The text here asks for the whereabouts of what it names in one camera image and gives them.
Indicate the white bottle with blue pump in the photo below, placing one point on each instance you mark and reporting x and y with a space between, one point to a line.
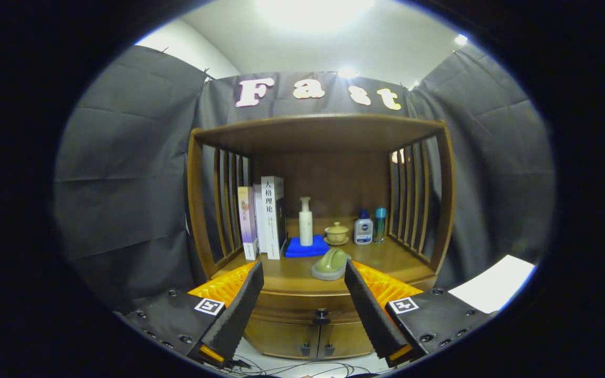
363 231

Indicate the thin white book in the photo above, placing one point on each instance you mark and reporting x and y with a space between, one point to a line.
258 215

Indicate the green item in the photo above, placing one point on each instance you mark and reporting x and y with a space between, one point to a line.
331 264

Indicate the brown wooden cabinet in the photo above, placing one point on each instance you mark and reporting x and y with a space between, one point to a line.
334 178

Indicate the thick white book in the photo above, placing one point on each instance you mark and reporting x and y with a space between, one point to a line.
271 215

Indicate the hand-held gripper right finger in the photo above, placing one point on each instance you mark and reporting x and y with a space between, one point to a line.
371 310

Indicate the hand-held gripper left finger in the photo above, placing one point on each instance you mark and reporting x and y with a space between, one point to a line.
239 310

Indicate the yellow saucer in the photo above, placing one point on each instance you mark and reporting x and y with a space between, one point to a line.
337 243

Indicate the blue folded cloth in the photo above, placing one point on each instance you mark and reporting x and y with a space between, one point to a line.
302 251

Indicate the clear bottle with blue cap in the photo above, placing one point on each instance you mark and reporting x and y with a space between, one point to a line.
380 226

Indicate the wooden countertop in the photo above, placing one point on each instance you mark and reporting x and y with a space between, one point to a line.
292 275

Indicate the wooden cabinet door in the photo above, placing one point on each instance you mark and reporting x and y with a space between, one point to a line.
276 338
344 341

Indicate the small ceiling light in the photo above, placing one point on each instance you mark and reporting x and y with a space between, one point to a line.
460 40

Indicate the yellow lidded teacup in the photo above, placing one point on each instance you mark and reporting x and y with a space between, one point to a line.
337 232

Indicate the large ceiling light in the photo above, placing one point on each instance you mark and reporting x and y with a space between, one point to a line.
313 13

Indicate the purple book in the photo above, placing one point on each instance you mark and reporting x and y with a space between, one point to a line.
246 220

